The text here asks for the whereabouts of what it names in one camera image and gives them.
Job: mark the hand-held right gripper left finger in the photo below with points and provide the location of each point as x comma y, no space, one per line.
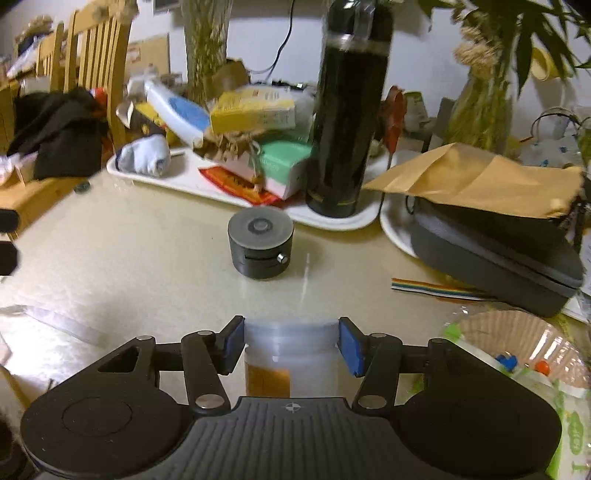
233,344

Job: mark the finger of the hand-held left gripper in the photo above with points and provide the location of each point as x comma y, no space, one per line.
8,258
7,220

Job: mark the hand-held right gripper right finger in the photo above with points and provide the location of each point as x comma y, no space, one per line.
352,346

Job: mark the white plastic bottle orange label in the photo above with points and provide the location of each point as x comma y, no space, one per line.
300,350

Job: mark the crumpled tissue pile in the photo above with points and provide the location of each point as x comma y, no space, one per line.
9,168

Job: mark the small black cap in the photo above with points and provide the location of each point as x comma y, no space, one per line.
82,187

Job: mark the black round cylinder device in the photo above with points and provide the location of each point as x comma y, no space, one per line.
261,249

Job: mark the black cloth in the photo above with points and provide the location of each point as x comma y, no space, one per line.
60,134

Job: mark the plastic tray of snack packets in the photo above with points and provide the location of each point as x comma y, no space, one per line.
503,327

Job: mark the white sock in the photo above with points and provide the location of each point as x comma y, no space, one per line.
145,154

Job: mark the red packet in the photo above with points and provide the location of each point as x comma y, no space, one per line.
235,184

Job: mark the black zip case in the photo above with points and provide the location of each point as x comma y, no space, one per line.
489,263

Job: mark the black and yellow box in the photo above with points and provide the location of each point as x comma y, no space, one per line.
143,122

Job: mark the white rectangular tray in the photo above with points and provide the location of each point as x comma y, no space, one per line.
184,179

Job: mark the wooden chair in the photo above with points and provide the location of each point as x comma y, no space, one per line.
99,41
46,50

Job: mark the mint green box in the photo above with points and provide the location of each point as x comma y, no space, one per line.
286,161

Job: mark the white tube blue label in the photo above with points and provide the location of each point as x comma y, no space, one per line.
178,110

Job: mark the brown paper envelope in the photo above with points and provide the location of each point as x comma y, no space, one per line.
475,180

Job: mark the black thermos flask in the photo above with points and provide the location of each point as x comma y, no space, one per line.
346,138

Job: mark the beige cardboard panel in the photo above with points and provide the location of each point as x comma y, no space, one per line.
147,53

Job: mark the yellow carton box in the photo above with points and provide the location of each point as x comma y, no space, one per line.
254,110

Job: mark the light green wipes pack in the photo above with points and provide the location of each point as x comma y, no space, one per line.
572,429

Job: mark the snack packets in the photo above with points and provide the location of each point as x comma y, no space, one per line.
401,115

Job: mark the glass vase with bamboo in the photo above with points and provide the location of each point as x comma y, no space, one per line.
207,46
480,115

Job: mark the white plastic bag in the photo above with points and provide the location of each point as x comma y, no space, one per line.
554,152

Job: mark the yellow cup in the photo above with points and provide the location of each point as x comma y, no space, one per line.
545,64

